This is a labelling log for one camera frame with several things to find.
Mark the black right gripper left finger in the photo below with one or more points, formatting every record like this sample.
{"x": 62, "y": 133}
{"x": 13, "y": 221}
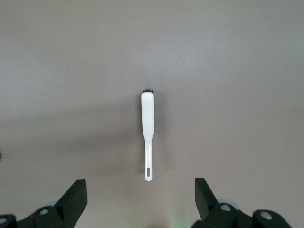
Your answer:
{"x": 71, "y": 202}

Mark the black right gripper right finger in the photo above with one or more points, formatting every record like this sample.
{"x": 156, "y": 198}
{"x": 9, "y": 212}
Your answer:
{"x": 206, "y": 204}

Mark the pale brush with black bristles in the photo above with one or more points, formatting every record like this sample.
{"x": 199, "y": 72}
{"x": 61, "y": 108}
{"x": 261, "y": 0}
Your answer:
{"x": 147, "y": 118}

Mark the brown table mat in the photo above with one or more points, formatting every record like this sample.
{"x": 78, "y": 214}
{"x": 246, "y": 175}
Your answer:
{"x": 237, "y": 71}

